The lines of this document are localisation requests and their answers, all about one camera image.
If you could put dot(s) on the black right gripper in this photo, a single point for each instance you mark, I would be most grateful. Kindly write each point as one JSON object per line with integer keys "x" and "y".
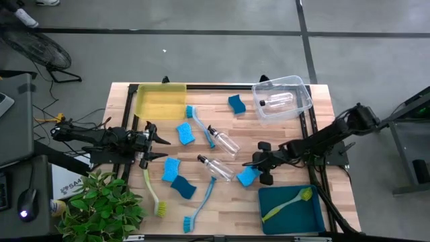
{"x": 272, "y": 160}

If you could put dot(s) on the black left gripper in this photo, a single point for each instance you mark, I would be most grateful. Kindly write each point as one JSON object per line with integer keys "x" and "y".
{"x": 149, "y": 148}

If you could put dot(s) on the blue wavy kitchen sponge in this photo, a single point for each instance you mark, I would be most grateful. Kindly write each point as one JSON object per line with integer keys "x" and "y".
{"x": 185, "y": 134}
{"x": 236, "y": 104}
{"x": 247, "y": 176}
{"x": 171, "y": 169}

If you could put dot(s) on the clear pump bottle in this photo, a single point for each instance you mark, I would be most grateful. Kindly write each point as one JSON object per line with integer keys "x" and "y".
{"x": 225, "y": 142}
{"x": 218, "y": 169}
{"x": 279, "y": 100}

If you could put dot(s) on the blue cloth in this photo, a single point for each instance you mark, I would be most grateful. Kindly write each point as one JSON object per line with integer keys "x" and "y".
{"x": 183, "y": 186}

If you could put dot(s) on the blue dish brush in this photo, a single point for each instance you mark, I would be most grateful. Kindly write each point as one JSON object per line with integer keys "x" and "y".
{"x": 188, "y": 224}
{"x": 190, "y": 111}

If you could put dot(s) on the green dish brush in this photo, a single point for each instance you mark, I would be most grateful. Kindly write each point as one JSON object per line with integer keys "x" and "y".
{"x": 160, "y": 208}
{"x": 304, "y": 194}

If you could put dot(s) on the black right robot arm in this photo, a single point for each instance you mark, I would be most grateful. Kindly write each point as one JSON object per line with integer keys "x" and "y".
{"x": 322, "y": 136}

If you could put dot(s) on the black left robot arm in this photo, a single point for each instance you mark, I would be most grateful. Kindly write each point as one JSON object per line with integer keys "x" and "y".
{"x": 100, "y": 136}

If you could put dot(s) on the yellow plastic tray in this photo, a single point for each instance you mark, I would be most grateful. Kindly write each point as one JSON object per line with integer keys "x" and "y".
{"x": 161, "y": 101}

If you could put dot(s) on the clear plastic storage bin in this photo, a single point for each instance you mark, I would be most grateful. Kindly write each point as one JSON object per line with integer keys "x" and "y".
{"x": 302, "y": 114}

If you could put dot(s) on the blue plastic tray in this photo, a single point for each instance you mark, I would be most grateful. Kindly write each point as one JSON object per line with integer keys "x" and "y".
{"x": 295, "y": 218}

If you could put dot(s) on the green leafy potted plant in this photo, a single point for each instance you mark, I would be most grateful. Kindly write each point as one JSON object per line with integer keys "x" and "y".
{"x": 100, "y": 208}

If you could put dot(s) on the white printed cardboard box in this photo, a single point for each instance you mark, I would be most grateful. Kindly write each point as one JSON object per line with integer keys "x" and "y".
{"x": 67, "y": 181}

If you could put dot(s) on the yellow round container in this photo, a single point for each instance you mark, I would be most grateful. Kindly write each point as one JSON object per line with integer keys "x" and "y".
{"x": 57, "y": 207}

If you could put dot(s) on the grey desk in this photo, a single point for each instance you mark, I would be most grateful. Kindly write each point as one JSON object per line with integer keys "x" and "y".
{"x": 42, "y": 188}

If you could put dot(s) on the grey metal stand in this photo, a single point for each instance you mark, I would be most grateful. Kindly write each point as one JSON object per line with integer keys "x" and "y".
{"x": 399, "y": 151}

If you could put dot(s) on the grey side table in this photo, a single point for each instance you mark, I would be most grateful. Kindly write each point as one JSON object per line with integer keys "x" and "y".
{"x": 16, "y": 141}

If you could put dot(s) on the black computer mouse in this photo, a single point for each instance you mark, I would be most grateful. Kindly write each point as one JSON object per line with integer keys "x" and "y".
{"x": 27, "y": 205}

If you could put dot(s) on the black floor fan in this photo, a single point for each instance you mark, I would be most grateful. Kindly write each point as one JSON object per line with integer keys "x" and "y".
{"x": 37, "y": 50}

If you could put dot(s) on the silver laptop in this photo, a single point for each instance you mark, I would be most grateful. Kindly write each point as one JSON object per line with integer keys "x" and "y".
{"x": 5, "y": 104}

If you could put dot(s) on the black keyboard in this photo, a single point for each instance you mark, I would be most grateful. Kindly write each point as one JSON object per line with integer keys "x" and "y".
{"x": 3, "y": 191}

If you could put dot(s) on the person's foot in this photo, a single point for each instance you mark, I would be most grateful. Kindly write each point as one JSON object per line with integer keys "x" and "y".
{"x": 47, "y": 2}
{"x": 27, "y": 17}

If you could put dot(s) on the black aluminium table frame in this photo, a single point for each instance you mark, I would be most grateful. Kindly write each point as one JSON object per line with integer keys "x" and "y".
{"x": 218, "y": 86}

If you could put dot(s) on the table-level camera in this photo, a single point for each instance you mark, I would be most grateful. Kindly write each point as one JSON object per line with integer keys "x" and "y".
{"x": 219, "y": 238}

